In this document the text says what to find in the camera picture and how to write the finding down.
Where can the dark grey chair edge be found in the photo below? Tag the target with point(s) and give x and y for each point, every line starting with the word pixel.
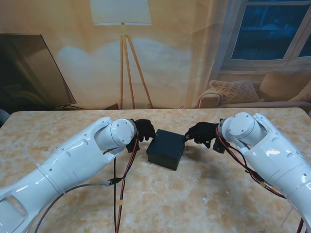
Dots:
pixel 2 116

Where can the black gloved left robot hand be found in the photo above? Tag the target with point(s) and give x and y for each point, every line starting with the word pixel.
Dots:
pixel 145 129

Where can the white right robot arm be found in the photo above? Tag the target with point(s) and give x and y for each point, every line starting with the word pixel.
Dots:
pixel 267 150

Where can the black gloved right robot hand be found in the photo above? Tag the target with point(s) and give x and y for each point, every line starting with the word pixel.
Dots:
pixel 202 133

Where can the black gift box lid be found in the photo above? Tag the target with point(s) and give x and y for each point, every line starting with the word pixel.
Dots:
pixel 166 143

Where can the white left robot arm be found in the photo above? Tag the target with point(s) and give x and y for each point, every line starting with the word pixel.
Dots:
pixel 60 165

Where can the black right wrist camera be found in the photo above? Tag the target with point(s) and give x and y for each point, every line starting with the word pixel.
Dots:
pixel 218 146

